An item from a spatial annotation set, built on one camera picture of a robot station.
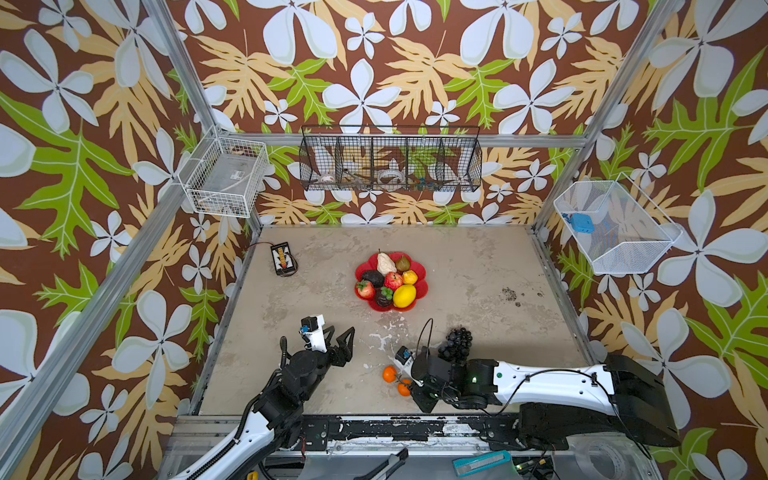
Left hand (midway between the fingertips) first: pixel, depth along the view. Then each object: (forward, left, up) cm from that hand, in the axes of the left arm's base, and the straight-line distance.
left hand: (343, 326), depth 80 cm
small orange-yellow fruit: (+22, -20, -8) cm, 31 cm away
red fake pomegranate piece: (+19, -14, -6) cm, 25 cm away
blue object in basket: (+26, -68, +14) cm, 75 cm away
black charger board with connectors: (+32, +26, -11) cm, 43 cm away
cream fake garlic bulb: (+26, -12, -6) cm, 29 cm away
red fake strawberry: (+16, -5, -7) cm, 18 cm away
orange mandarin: (-10, -13, -8) cm, 18 cm away
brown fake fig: (+26, -18, -7) cm, 32 cm away
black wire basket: (+52, -13, +18) cm, 56 cm away
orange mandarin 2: (-14, -16, -7) cm, 23 cm away
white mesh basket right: (+22, -76, +16) cm, 81 cm away
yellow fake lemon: (+14, -18, -6) cm, 23 cm away
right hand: (-15, -17, -7) cm, 23 cm away
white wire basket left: (+38, +36, +21) cm, 56 cm away
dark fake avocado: (+21, -8, -7) cm, 24 cm away
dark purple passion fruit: (+13, -10, -7) cm, 18 cm away
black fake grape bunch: (-3, -32, -8) cm, 34 cm away
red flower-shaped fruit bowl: (+18, -24, -8) cm, 31 cm away
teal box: (-30, -35, -11) cm, 47 cm away
